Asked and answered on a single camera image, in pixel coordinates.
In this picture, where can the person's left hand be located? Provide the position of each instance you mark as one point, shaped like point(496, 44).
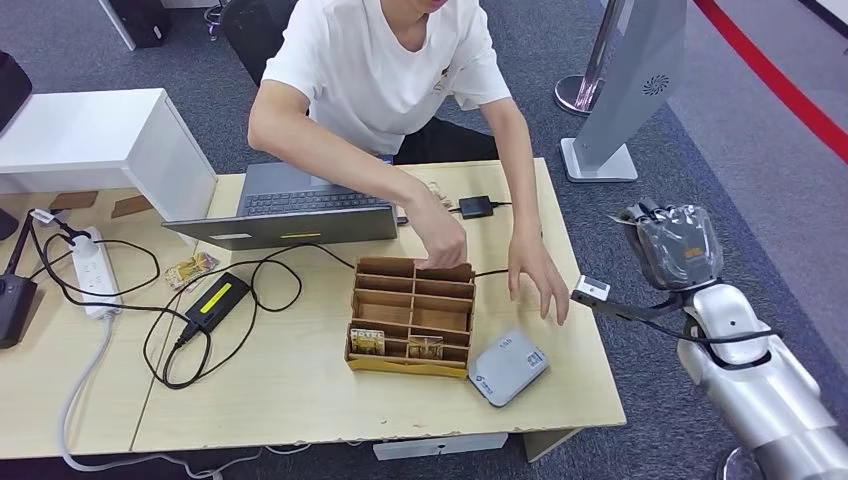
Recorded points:
point(536, 272)

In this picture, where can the person's right hand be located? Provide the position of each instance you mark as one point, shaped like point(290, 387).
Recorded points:
point(440, 238)

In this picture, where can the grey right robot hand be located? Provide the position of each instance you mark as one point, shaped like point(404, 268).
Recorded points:
point(676, 255)

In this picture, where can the ID card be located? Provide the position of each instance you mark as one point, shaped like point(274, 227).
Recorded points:
point(440, 191)

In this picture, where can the wooden card organizer box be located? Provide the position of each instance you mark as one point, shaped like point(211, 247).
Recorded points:
point(411, 311)

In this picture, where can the grey white card reader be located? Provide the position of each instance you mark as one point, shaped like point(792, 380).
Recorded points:
point(507, 371)

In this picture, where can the person's left forearm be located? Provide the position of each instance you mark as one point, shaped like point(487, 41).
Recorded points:
point(520, 172)

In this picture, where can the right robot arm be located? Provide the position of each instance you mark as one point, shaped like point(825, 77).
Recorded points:
point(755, 391)

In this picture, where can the person's right forearm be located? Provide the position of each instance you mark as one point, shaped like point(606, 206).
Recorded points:
point(331, 162)

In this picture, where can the gold room key card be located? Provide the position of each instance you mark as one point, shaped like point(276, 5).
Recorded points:
point(424, 348)

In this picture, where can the hotel room key card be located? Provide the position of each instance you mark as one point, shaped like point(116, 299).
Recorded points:
point(366, 342)

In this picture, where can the person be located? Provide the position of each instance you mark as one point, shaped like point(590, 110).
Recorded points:
point(378, 73)

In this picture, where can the yellow patterned card packet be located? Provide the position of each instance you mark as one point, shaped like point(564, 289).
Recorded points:
point(191, 270)

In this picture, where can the small black adapter box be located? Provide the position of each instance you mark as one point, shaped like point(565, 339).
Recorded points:
point(476, 206)

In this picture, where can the grey laptop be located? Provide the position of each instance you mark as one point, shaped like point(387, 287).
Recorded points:
point(311, 228)

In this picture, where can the silver kiosk stand white base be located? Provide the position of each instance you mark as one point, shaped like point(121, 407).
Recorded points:
point(629, 86)

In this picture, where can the round grey metal base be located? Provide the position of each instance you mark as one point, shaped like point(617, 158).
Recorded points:
point(738, 467)

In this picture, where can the black power brick yellow label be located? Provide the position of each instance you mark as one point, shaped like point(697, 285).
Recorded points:
point(215, 301)

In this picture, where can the black office chair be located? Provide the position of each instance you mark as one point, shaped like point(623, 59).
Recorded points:
point(252, 33)

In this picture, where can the brown cardboard piece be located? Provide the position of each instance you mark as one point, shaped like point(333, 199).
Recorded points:
point(131, 206)
point(73, 200)

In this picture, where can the white power strip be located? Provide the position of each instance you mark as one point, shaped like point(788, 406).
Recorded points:
point(96, 278)

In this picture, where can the white plug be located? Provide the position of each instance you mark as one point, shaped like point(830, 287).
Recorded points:
point(84, 246)

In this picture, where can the black computer tower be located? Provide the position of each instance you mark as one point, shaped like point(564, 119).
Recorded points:
point(142, 23)

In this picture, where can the white table leg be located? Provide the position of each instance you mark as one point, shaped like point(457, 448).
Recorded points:
point(118, 26)

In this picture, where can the black desk device with stand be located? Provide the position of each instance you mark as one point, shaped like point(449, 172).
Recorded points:
point(13, 308)

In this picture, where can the black round stand base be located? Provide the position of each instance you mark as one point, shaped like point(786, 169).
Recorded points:
point(6, 225)

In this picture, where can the black monitor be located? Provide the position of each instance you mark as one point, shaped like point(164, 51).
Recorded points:
point(10, 86)

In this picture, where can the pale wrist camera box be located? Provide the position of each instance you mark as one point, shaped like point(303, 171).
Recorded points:
point(591, 289)

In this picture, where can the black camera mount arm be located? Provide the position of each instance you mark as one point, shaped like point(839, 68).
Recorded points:
point(629, 310)

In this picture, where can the chrome stanchion post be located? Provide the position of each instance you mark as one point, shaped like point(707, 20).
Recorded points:
point(583, 89)

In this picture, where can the white bracket under desk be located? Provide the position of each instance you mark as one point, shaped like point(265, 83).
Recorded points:
point(437, 447)

